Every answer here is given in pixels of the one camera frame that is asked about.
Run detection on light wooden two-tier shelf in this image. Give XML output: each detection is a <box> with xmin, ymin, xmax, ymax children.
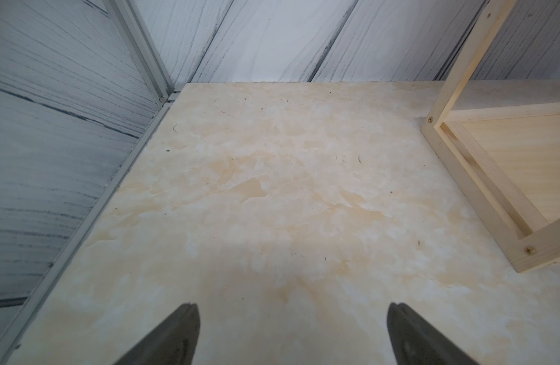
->
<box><xmin>421</xmin><ymin>1</ymin><xmax>560</xmax><ymax>272</ymax></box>

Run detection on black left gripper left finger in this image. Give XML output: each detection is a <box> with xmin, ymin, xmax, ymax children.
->
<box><xmin>115</xmin><ymin>304</ymin><xmax>201</xmax><ymax>365</ymax></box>

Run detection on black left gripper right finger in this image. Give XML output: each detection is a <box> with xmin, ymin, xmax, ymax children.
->
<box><xmin>386</xmin><ymin>303</ymin><xmax>478</xmax><ymax>365</ymax></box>

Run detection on left aluminium corner post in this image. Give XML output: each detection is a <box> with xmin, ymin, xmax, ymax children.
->
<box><xmin>102</xmin><ymin>0</ymin><xmax>174</xmax><ymax>106</ymax></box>

